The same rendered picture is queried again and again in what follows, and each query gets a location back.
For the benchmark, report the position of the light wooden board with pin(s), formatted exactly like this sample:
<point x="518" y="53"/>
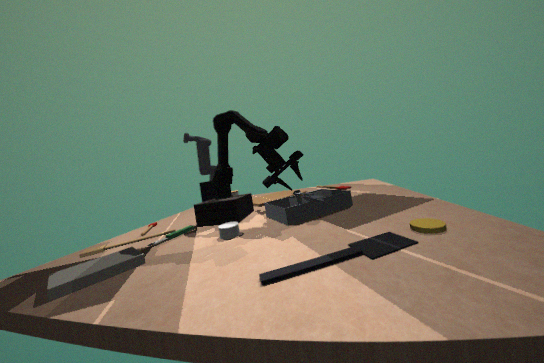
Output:
<point x="259" y="201"/>

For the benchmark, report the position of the yellow flat disc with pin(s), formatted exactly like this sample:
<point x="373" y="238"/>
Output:
<point x="428" y="225"/>

